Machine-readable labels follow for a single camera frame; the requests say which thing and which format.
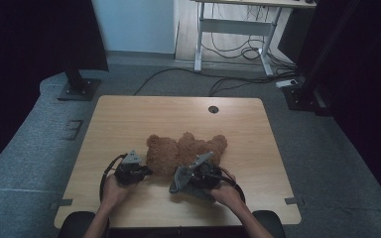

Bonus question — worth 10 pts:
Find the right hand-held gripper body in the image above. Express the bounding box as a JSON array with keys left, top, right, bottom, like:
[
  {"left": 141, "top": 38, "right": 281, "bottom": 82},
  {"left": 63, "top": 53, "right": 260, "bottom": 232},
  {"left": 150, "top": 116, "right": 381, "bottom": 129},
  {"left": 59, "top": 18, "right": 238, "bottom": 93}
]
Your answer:
[{"left": 188, "top": 151, "right": 223, "bottom": 190}]

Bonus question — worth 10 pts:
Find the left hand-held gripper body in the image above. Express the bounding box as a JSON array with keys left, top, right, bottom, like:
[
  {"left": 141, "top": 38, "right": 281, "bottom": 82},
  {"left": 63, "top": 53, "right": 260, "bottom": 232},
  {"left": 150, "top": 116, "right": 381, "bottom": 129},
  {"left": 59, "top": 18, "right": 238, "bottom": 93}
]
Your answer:
[{"left": 113, "top": 150, "right": 145, "bottom": 186}]

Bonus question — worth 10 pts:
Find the brown teddy bear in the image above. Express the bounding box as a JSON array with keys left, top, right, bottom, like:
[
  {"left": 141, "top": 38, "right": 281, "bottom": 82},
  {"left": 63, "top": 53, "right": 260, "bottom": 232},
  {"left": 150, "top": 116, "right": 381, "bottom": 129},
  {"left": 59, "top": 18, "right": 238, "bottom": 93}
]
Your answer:
[{"left": 145, "top": 131, "right": 229, "bottom": 177}]

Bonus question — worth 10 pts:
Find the person's left hand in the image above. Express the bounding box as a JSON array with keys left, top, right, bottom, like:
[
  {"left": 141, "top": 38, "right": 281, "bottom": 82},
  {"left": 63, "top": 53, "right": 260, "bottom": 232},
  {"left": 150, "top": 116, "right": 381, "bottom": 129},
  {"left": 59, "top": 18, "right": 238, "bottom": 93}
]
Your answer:
[{"left": 100, "top": 174, "right": 137, "bottom": 213}]

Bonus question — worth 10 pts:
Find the person's right hand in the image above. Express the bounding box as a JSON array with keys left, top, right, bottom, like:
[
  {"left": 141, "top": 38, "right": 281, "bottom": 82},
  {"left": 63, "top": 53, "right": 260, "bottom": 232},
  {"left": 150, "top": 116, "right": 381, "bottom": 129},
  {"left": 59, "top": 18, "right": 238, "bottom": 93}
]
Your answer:
[{"left": 209, "top": 178, "right": 243, "bottom": 213}]

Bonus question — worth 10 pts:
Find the grey tape strip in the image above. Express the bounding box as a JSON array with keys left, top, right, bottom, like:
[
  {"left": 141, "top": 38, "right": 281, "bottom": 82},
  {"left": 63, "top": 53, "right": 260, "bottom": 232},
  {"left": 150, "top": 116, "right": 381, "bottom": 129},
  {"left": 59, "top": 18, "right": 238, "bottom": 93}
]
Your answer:
[
  {"left": 284, "top": 196, "right": 306, "bottom": 205},
  {"left": 49, "top": 198, "right": 74, "bottom": 211}
]

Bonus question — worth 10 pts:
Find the black chair armrest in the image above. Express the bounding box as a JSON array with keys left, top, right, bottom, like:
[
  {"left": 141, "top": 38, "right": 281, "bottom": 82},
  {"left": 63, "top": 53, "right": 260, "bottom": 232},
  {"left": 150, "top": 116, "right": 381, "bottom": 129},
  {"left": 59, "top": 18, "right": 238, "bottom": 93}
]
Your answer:
[
  {"left": 251, "top": 209, "right": 287, "bottom": 238},
  {"left": 57, "top": 211, "right": 97, "bottom": 238}
]

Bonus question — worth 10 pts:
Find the white power strip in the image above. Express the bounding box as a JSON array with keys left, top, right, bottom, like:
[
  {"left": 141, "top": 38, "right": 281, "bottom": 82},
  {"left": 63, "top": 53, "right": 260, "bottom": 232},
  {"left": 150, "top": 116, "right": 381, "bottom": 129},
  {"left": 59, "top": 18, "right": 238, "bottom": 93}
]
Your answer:
[{"left": 275, "top": 78, "right": 299, "bottom": 89}]

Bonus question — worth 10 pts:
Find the black curtain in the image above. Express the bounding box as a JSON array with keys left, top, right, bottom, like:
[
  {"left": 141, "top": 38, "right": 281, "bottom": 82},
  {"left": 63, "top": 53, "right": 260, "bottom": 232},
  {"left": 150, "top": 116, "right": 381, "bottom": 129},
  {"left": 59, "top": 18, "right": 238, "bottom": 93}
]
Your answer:
[
  {"left": 279, "top": 0, "right": 381, "bottom": 214},
  {"left": 0, "top": 0, "right": 110, "bottom": 179}
]

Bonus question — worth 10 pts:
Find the left hand-held gripper black cable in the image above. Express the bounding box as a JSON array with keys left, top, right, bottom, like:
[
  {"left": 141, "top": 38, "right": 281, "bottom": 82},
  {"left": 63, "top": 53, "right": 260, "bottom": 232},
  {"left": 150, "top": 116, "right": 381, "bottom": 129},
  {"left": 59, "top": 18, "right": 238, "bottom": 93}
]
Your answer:
[{"left": 99, "top": 153, "right": 129, "bottom": 201}]

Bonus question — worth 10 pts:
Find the hand-held gripper black cable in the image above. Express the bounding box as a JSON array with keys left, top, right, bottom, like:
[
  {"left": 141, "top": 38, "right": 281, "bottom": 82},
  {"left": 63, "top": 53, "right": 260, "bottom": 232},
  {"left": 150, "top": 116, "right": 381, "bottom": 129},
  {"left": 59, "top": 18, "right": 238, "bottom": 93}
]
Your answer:
[
  {"left": 99, "top": 153, "right": 129, "bottom": 201},
  {"left": 216, "top": 166, "right": 246, "bottom": 203}
]

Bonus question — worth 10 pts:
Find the right hand-held gripper black cable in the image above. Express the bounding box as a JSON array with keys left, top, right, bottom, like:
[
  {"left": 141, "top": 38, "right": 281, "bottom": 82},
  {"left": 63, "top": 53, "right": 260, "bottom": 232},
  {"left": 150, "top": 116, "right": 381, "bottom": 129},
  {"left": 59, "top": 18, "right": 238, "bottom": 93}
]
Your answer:
[{"left": 216, "top": 166, "right": 246, "bottom": 203}]

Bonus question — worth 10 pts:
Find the black stand with base plate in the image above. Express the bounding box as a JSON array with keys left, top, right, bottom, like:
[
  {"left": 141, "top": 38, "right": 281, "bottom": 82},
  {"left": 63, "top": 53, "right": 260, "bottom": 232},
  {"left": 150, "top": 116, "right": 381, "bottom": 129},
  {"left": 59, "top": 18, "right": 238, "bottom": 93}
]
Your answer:
[
  {"left": 57, "top": 62, "right": 102, "bottom": 102},
  {"left": 282, "top": 0, "right": 361, "bottom": 117}
]

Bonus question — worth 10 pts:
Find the long black floor cable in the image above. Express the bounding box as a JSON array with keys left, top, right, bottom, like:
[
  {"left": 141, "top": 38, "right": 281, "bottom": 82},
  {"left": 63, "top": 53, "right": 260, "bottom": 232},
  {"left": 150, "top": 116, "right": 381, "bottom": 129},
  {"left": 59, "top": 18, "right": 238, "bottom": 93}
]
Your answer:
[{"left": 133, "top": 66, "right": 300, "bottom": 97}]

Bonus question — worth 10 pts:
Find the tangle of black cables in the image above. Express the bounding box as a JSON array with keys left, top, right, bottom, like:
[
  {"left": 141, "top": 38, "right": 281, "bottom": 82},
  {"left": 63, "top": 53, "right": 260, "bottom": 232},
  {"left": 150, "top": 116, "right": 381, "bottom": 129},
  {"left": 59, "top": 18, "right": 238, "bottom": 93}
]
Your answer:
[{"left": 200, "top": 3, "right": 296, "bottom": 68}]

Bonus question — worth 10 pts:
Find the white desk frame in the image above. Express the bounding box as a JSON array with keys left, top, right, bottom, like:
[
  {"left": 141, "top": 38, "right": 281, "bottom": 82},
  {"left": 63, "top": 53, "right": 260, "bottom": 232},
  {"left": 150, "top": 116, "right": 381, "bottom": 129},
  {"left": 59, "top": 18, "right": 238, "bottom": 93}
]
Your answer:
[{"left": 191, "top": 0, "right": 318, "bottom": 77}]

